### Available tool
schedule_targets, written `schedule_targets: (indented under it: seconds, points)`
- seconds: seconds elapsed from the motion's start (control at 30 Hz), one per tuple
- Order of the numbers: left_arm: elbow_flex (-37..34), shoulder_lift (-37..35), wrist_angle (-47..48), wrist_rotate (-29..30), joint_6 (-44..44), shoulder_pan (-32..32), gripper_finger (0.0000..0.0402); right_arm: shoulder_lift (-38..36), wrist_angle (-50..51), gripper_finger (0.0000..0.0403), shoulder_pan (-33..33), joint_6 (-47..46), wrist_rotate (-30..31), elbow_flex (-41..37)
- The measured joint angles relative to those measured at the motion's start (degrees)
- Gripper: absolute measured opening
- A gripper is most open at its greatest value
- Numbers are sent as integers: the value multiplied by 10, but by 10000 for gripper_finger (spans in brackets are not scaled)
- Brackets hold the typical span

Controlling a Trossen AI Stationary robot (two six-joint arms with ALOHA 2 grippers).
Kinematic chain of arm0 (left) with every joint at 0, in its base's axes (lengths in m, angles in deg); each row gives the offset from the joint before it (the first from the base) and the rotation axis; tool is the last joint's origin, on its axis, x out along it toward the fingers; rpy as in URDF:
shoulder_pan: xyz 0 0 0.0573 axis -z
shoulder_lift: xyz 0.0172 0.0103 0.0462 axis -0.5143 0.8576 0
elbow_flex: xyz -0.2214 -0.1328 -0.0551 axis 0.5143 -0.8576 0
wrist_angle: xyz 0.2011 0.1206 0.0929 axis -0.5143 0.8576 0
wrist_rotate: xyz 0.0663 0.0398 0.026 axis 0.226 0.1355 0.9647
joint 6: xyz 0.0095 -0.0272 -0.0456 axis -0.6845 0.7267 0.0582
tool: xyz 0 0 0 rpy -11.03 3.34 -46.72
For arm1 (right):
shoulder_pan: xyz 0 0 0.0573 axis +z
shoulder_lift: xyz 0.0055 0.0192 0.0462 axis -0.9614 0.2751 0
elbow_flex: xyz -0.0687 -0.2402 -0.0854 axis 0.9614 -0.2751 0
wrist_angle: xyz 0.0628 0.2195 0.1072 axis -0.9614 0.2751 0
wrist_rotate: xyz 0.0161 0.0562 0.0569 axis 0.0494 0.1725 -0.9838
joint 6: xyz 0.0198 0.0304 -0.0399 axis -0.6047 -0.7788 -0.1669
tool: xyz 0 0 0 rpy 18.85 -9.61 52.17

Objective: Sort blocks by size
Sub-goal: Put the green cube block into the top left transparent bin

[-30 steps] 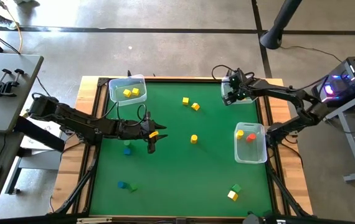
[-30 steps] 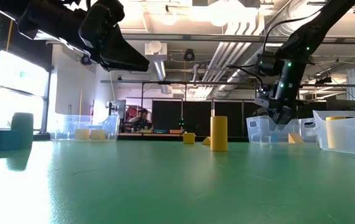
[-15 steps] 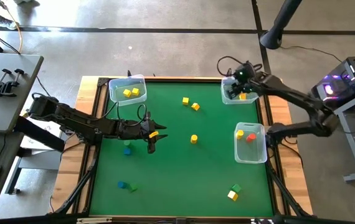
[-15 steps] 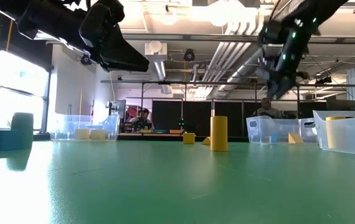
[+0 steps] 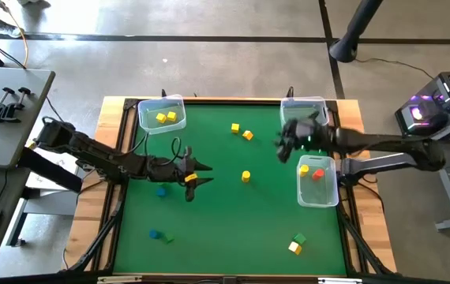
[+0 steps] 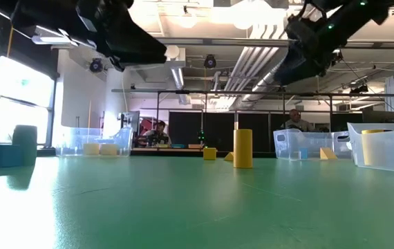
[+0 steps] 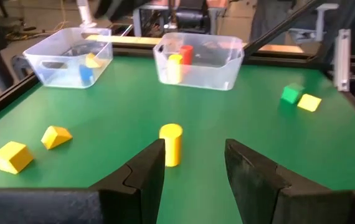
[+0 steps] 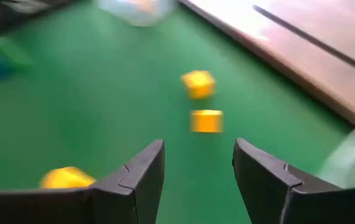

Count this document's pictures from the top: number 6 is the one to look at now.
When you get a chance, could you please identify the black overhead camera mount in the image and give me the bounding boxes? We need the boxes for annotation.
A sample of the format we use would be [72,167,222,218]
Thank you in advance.
[348,84,370,95]

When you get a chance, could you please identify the small yellow cube block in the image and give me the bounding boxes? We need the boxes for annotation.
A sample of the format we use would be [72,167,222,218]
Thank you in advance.
[203,147,218,161]

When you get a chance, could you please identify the bright window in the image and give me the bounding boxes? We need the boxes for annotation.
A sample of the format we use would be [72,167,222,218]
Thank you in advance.
[0,57,55,146]

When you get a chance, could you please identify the green table mat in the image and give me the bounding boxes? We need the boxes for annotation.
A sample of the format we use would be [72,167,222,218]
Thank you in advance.
[0,154,394,249]

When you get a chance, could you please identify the yellow cylinder block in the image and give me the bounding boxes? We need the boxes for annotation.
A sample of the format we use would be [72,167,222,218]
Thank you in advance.
[233,129,254,169]
[361,129,386,167]

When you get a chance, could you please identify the person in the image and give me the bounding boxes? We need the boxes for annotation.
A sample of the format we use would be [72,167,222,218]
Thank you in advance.
[142,120,173,146]
[279,109,317,133]

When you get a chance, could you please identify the bright ceiling light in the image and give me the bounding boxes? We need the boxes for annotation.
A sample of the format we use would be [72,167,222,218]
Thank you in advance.
[209,0,288,30]

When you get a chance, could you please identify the round ceiling lamp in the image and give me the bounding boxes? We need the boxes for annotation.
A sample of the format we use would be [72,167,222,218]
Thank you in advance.
[178,5,198,30]

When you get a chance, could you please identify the black metal rig frame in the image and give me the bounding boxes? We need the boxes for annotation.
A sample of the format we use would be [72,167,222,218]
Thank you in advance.
[111,89,394,158]

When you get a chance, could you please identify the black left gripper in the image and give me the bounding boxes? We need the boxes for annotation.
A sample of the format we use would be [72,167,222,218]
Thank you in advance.
[75,0,167,72]

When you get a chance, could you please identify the green cylinder block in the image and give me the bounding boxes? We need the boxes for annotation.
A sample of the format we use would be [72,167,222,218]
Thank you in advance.
[12,124,38,167]

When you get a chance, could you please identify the black partition panels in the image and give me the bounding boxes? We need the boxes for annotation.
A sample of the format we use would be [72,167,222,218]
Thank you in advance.
[168,111,364,150]

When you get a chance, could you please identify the white square ceiling box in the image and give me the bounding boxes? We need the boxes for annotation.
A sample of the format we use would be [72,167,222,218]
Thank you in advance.
[164,44,187,68]

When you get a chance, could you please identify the silver ventilation duct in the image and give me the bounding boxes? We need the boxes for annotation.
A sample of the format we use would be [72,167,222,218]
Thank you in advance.
[241,51,288,102]

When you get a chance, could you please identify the blue cube block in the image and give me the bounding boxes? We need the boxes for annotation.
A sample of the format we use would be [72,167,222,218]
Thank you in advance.
[0,143,24,169]

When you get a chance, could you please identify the black round overhead camera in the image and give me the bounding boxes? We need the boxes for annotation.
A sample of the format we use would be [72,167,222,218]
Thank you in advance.
[203,54,218,70]
[88,57,104,73]

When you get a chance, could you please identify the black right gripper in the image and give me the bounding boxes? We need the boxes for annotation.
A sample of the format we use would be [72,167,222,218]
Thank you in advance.
[274,10,337,86]

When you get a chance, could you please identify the computer monitor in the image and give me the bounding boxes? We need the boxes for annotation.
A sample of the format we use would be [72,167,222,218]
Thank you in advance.
[119,110,141,134]

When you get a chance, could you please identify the white ceiling pipe bundle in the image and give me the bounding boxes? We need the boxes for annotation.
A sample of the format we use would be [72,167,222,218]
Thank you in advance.
[217,13,297,107]

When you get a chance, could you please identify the grey metal crossbeam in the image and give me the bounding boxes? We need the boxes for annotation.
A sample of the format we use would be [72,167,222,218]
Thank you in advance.
[155,37,394,49]

